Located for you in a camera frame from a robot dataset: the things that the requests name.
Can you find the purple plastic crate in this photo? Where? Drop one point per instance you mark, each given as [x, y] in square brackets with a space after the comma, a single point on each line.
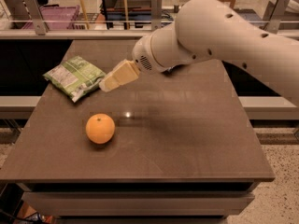
[59, 18]

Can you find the left metal railing post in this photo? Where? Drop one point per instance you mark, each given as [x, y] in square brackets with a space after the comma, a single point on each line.
[36, 16]

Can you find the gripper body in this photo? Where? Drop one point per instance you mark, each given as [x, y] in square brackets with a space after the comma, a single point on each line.
[142, 55]

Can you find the right metal railing post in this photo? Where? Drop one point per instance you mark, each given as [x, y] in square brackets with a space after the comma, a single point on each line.
[281, 15]

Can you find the green jalapeno chip bag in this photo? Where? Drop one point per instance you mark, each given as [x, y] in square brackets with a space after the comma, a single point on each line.
[76, 77]

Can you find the middle metal railing post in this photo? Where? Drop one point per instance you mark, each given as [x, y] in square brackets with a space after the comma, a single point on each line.
[156, 14]

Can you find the metal railing post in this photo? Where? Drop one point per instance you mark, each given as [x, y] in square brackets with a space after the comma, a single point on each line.
[156, 14]
[281, 15]
[36, 16]

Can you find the orange fruit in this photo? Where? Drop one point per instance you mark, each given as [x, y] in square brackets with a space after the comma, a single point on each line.
[100, 128]

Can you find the brown table with drawers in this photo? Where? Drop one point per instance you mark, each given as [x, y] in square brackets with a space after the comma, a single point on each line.
[183, 152]

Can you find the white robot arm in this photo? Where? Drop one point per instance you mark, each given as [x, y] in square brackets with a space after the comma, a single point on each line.
[205, 30]

